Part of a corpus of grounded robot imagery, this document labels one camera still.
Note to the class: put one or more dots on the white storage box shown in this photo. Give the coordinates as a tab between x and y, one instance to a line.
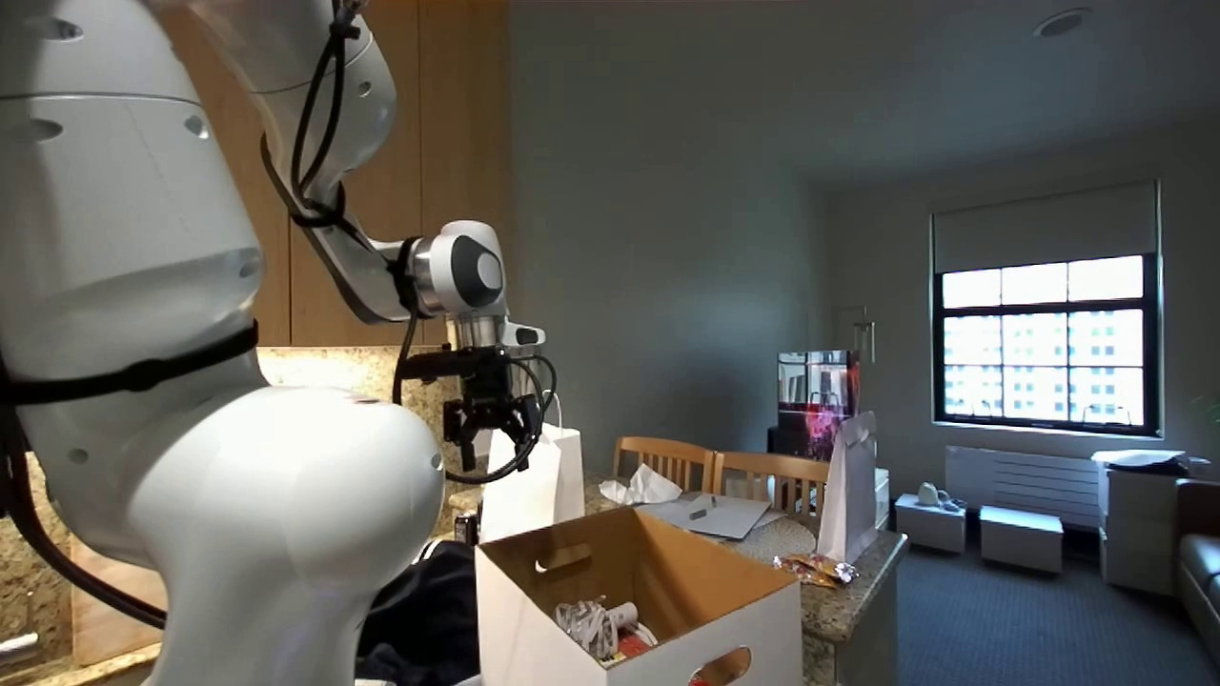
1020	540
931	522

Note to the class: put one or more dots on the round ceiling light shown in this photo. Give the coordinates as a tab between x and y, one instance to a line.
1060	26

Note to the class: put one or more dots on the crumpled white packaging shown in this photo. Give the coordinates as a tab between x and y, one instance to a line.
596	628

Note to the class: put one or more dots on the white roller blind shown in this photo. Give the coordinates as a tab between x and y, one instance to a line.
1051	223

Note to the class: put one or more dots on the white radiator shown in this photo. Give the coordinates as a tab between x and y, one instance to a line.
1016	483

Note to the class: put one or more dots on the cardboard box with white outside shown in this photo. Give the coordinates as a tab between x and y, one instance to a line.
688	586

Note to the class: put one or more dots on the wall intercom panel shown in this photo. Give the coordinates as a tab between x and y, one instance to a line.
868	341

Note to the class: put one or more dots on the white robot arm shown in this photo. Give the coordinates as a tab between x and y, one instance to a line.
127	193

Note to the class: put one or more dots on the grey sofa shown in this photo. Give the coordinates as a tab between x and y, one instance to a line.
1203	572

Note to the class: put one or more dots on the crumpled white paper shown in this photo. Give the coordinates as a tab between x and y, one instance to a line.
643	489

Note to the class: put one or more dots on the grey notebook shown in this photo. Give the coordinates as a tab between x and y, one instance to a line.
731	521

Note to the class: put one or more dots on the white cabinet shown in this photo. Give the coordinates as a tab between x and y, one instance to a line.
1140	521

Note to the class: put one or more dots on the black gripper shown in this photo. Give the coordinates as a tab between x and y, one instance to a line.
492	374

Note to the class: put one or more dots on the black jersey with white stripes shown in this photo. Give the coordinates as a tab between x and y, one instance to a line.
424	616

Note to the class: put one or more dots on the black framed window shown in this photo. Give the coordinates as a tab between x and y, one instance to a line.
1051	345

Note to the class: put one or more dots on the wooden wall cupboards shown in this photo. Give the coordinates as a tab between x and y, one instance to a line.
440	127

